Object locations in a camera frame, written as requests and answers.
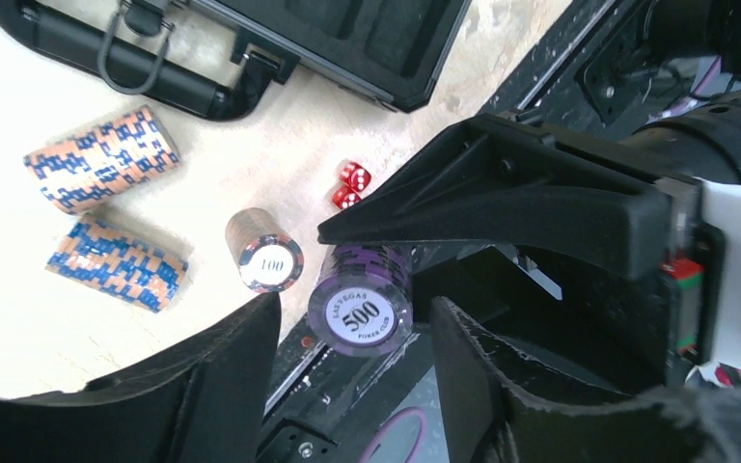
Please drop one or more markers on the purple 500 chip stack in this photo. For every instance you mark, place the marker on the purple 500 chip stack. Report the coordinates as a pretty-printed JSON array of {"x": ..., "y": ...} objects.
[{"x": 362, "y": 302}]

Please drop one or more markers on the brown 100 chip stack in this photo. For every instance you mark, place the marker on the brown 100 chip stack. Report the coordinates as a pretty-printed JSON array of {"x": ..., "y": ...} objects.
[{"x": 266, "y": 257}]

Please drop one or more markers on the orange blue chip stack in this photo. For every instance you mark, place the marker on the orange blue chip stack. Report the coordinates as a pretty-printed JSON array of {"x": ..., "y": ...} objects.
[
  {"x": 95, "y": 164},
  {"x": 96, "y": 254}
]

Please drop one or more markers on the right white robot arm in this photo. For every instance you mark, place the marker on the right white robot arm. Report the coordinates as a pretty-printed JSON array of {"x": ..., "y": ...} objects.
[{"x": 705, "y": 144}]

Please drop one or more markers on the black poker set case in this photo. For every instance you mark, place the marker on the black poker set case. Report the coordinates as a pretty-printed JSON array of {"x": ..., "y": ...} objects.
[{"x": 390, "y": 53}]

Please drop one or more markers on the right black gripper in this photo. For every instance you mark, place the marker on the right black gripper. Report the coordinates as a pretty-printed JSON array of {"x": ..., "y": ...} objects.
[{"x": 483, "y": 282}]

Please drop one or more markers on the red die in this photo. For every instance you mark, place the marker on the red die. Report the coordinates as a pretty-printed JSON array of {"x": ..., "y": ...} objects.
[
  {"x": 345, "y": 197},
  {"x": 355, "y": 176}
]

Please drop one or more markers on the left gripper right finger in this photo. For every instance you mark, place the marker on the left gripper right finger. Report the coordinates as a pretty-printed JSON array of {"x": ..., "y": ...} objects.
[{"x": 500, "y": 404}]

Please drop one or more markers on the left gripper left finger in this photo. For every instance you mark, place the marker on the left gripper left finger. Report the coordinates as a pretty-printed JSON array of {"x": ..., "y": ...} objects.
[{"x": 200, "y": 400}]

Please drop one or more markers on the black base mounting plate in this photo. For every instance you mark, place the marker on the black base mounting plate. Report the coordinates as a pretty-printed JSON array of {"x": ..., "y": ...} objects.
[{"x": 660, "y": 59}]

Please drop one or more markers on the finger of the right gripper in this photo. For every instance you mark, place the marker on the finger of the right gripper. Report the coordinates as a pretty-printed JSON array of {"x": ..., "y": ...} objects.
[{"x": 495, "y": 180}]

